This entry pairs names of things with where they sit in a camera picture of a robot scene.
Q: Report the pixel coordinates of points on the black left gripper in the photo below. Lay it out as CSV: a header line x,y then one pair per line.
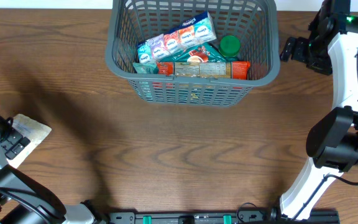
x,y
13,142

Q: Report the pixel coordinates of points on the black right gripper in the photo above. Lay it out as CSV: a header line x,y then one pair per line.
x,y
299,49

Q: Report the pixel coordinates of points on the white paper pouch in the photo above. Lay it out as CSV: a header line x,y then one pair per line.
x,y
35,131

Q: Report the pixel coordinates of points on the orange pasta packet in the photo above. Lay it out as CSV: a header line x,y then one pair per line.
x,y
234,70

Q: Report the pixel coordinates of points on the green lid jar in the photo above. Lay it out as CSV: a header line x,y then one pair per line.
x,y
229,46

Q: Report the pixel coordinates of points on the green Nescafe coffee bag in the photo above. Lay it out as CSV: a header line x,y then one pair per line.
x,y
202,53

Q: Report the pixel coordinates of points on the colourful tissue pack strip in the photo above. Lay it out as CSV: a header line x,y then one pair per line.
x,y
192,32

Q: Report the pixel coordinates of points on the teal small packet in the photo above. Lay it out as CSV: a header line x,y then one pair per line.
x,y
146,68

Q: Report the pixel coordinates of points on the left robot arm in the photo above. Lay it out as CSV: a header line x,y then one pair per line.
x,y
22,199

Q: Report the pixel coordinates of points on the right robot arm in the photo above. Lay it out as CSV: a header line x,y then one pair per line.
x,y
332,143

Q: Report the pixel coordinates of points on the grey plastic basket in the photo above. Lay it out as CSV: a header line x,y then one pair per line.
x,y
254,23

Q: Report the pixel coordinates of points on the black mounting rail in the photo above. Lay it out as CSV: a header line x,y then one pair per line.
x,y
242,215

